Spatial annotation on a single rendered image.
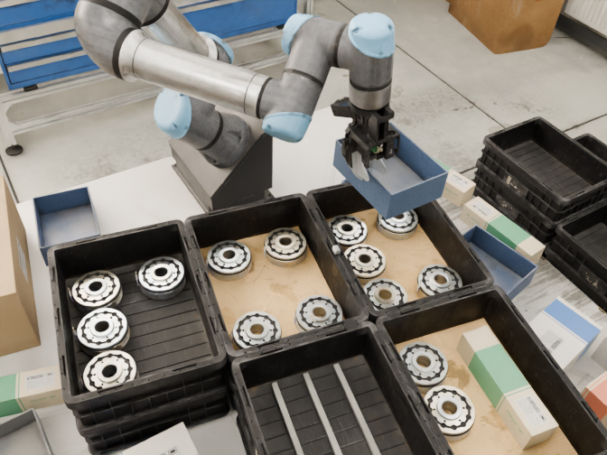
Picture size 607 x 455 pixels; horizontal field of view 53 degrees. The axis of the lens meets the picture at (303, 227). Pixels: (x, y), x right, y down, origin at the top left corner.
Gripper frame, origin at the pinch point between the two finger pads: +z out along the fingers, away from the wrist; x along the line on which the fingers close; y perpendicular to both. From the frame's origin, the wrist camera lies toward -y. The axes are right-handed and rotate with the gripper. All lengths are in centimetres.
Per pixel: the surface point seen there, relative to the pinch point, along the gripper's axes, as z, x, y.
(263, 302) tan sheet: 25.8, -26.8, 1.2
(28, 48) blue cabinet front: 57, -48, -195
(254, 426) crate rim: 14, -42, 31
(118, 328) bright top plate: 19, -57, -5
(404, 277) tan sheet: 29.7, 5.9, 10.0
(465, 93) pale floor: 133, 162, -135
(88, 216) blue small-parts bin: 35, -53, -57
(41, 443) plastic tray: 32, -80, 4
